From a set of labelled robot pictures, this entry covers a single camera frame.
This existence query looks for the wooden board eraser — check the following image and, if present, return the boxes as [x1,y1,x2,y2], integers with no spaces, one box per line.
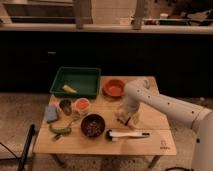
[116,113,131,126]

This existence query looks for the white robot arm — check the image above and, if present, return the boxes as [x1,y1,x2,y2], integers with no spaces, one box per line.
[117,77,213,171]

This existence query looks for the red bowl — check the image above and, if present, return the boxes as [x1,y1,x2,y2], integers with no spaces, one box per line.
[102,79,125,98]

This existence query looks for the dark bowl with nuts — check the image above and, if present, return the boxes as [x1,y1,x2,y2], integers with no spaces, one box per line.
[81,114,105,138]

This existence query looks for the clear cup orange contents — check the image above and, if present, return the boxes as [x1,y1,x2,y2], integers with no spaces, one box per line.
[74,98,90,116]

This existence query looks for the wooden table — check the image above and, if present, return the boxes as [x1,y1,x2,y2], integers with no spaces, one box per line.
[32,76,177,169]

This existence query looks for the green toy pepper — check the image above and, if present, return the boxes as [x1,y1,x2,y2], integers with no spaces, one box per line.
[49,124,72,139]

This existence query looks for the dark metal cup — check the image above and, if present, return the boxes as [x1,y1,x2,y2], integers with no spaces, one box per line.
[59,99,72,115]

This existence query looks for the green plastic tray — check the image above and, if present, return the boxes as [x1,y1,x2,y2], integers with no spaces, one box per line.
[50,67,101,99]

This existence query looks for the pale yellow corn piece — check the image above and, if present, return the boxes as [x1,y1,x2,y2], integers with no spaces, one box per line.
[62,84,77,93]

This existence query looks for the black pole stand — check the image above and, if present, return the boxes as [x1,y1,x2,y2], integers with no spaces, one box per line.
[17,124,35,171]

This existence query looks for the white black handled brush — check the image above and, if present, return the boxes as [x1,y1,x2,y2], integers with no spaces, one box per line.
[106,130,150,141]

